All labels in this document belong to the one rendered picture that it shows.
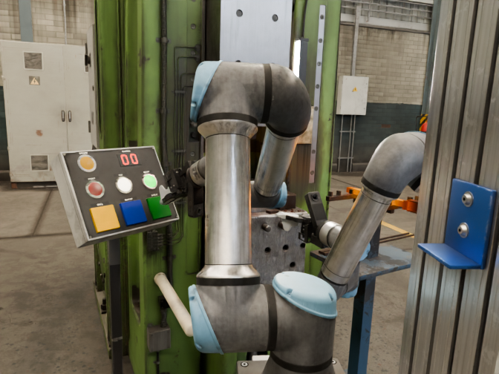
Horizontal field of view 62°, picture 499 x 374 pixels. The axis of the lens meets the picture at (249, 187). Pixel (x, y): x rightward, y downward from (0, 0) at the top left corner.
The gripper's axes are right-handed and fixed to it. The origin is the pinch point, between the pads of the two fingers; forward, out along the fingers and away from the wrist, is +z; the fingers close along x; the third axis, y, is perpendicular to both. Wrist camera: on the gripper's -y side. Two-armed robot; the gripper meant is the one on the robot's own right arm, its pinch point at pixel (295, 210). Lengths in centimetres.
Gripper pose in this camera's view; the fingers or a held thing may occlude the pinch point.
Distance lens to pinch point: 146.5
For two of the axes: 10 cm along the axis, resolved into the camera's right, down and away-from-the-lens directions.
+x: 9.1, -0.5, 4.2
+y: -0.4, 9.8, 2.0
